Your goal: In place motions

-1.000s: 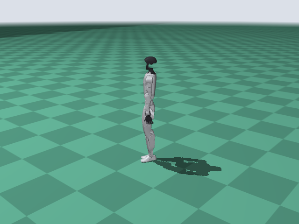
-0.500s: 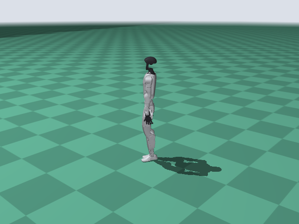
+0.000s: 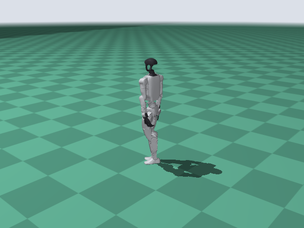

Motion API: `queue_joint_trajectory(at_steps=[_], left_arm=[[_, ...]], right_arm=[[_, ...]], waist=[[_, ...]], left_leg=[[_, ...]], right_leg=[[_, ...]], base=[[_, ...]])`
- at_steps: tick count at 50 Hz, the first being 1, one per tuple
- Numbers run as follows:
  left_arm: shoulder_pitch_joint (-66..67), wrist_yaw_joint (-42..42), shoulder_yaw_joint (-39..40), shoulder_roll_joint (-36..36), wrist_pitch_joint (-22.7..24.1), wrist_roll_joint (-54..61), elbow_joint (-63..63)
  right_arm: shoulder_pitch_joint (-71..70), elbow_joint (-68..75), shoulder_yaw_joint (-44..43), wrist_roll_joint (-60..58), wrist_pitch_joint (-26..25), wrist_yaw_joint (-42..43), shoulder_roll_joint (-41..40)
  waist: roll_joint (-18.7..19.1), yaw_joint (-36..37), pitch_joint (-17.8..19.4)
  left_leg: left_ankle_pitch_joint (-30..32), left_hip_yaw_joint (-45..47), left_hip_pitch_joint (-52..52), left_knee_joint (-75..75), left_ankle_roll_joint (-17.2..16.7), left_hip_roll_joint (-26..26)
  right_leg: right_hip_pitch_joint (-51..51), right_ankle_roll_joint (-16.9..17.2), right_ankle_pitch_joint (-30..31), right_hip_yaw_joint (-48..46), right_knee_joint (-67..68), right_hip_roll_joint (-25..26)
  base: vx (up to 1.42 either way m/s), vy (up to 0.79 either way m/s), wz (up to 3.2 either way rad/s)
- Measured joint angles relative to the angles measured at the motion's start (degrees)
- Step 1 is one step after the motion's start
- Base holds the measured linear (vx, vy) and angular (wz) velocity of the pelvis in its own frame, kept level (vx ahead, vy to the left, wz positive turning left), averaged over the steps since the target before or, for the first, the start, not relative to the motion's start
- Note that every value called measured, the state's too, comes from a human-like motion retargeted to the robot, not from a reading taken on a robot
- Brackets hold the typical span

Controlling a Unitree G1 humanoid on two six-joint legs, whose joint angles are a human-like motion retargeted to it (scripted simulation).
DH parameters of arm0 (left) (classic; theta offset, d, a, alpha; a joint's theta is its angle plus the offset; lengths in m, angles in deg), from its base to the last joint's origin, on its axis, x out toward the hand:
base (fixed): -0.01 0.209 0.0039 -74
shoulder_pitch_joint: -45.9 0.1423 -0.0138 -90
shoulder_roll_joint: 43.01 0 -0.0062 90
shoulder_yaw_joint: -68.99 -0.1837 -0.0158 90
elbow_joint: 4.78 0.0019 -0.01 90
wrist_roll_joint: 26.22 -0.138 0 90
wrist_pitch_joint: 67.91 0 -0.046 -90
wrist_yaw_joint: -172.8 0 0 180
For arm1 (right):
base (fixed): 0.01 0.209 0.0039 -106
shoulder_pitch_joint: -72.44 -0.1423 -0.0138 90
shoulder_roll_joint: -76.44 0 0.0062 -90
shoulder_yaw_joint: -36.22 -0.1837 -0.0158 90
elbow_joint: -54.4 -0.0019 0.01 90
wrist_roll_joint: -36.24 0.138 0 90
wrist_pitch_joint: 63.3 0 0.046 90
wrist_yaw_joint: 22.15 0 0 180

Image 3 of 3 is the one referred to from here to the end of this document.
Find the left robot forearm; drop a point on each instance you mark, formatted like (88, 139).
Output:
(143, 106)

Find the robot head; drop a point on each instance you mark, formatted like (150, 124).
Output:
(151, 62)

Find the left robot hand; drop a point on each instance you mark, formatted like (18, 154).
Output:
(147, 121)

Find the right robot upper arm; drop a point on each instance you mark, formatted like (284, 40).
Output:
(161, 76)

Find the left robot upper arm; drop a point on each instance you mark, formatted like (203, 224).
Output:
(143, 82)

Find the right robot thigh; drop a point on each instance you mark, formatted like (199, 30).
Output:
(154, 122)

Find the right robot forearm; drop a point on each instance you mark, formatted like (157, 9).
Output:
(158, 102)

